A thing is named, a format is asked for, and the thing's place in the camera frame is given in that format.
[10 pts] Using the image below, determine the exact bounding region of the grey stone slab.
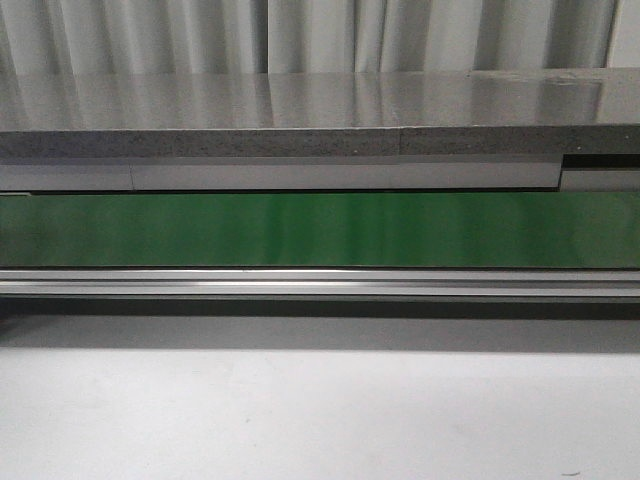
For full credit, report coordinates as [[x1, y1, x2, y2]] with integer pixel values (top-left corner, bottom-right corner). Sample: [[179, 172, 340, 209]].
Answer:
[[1, 68, 639, 158]]

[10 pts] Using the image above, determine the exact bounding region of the grey curtain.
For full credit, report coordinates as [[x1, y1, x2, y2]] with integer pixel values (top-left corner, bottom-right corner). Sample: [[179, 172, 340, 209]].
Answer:
[[1, 1, 639, 75]]

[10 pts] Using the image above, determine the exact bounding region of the rear aluminium conveyor rail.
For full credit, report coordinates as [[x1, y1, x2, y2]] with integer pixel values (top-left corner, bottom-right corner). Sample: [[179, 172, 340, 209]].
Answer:
[[1, 154, 639, 192]]

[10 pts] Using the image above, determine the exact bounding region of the aluminium conveyor rail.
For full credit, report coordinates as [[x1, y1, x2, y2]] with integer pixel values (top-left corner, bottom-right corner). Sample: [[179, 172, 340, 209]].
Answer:
[[1, 268, 639, 302], [1, 154, 639, 192]]

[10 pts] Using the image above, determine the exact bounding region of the green conveyor belt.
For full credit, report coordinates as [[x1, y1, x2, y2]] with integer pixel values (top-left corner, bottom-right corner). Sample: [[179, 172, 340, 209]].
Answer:
[[1, 192, 639, 269]]

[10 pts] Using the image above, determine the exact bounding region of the front aluminium conveyor rail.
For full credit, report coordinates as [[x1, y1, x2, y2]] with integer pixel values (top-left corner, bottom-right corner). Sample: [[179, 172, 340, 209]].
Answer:
[[1, 268, 639, 302]]

